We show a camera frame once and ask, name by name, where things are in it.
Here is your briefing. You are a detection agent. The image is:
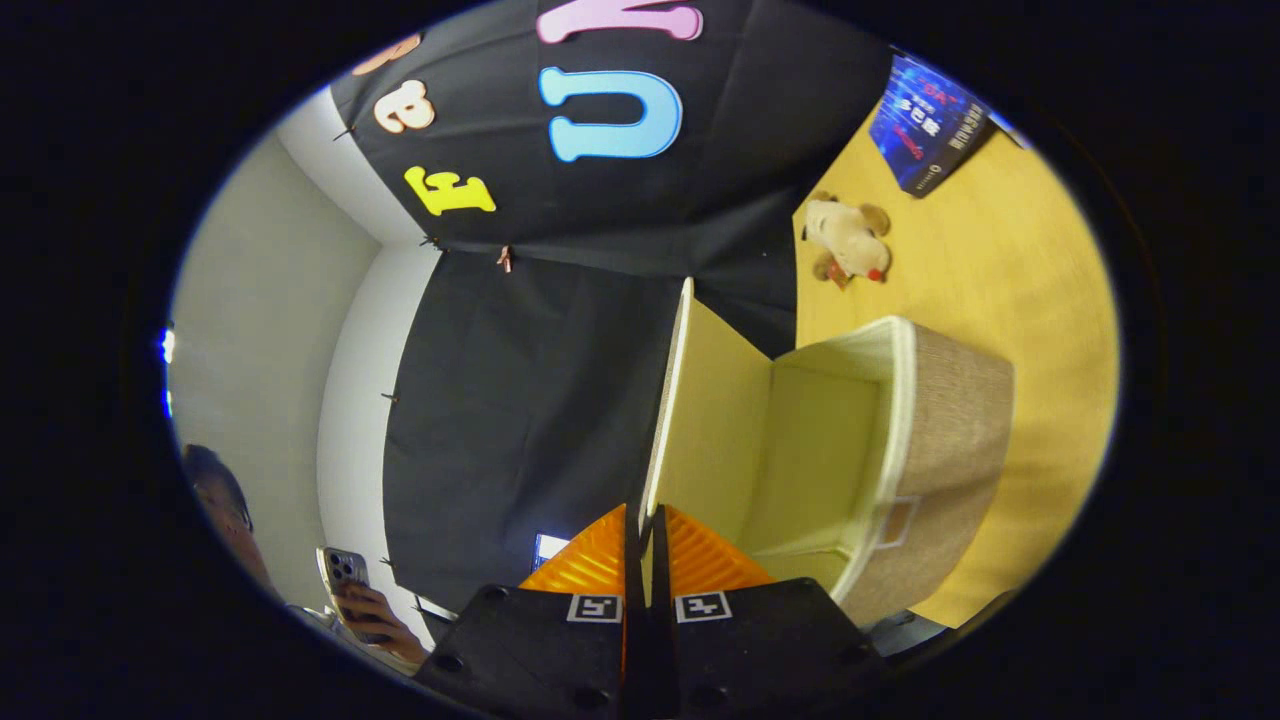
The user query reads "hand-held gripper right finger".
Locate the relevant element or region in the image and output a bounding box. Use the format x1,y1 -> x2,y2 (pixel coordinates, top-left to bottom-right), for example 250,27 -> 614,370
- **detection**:
645,503 -> 887,720

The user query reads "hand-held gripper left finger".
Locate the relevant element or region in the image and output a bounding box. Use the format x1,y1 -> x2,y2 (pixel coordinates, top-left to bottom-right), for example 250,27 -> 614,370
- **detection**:
415,503 -> 641,720

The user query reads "beige fabric storage box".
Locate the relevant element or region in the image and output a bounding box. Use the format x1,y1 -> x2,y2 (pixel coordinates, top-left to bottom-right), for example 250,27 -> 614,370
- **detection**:
640,277 -> 1016,629

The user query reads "silver smartphone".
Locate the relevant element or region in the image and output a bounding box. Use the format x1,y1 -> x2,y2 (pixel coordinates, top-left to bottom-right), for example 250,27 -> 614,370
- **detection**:
318,546 -> 386,646

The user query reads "black backdrop cloth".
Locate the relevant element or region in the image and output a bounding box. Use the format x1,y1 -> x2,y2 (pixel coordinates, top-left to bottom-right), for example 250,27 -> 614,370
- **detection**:
330,0 -> 896,641

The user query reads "beige plush dog toy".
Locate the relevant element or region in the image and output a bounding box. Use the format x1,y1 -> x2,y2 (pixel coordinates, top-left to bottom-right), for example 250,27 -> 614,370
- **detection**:
803,190 -> 893,291

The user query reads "dark blue book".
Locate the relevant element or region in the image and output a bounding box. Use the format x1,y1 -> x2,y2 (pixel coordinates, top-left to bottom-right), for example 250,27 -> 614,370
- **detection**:
868,53 -> 996,198

